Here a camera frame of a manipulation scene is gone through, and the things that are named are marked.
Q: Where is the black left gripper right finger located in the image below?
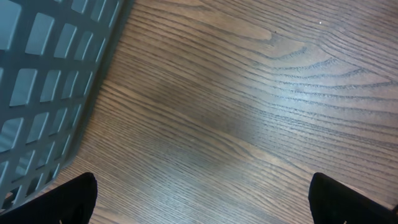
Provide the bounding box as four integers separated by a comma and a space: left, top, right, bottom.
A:
308, 172, 397, 224

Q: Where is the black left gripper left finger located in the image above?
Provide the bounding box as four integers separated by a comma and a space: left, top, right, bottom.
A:
1, 172, 98, 224

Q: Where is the dark grey plastic basket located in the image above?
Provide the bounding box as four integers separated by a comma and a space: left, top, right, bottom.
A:
1, 0, 134, 213

